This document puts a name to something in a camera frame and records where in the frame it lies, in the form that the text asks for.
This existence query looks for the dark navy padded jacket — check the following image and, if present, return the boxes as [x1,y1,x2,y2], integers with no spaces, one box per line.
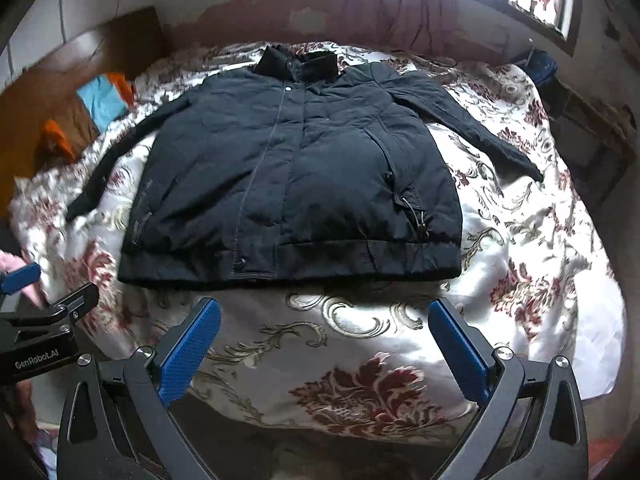
[67,46,541,289]

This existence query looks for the orange blue brown pillow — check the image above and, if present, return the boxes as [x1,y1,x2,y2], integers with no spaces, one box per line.
[35,72,134,169]

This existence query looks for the floral satin bed quilt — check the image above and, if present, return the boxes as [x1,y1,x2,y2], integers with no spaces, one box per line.
[9,42,625,443]

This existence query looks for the brown wooden headboard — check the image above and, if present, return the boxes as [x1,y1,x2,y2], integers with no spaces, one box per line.
[1,6,170,219]

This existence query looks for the blue bag by bed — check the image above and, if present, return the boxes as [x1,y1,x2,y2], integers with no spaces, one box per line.
[518,49,558,87]

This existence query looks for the pink window curtain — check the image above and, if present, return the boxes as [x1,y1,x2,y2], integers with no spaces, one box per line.
[326,0,457,54]

